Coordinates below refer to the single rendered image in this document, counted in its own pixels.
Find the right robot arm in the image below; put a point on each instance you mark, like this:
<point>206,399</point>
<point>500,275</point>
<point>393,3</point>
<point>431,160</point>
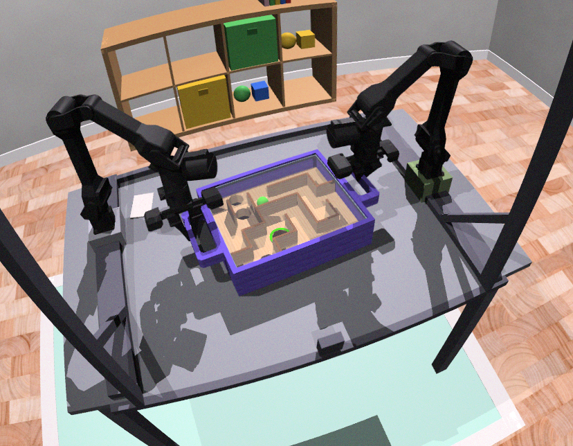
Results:
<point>378,100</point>

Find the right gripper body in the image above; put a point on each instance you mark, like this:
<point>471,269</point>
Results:
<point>363,154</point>

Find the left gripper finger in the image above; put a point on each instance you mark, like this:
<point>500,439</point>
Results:
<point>194,220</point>
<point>179,225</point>

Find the purple wooden maze board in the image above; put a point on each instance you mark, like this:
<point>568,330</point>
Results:
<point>282,219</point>

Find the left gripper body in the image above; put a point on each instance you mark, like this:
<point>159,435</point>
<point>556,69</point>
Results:
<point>180,200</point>

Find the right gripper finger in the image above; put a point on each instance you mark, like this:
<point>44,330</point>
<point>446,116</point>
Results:
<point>360,172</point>
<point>370,168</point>

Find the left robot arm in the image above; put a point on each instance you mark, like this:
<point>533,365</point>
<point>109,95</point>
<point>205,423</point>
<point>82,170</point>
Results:
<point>154,143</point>

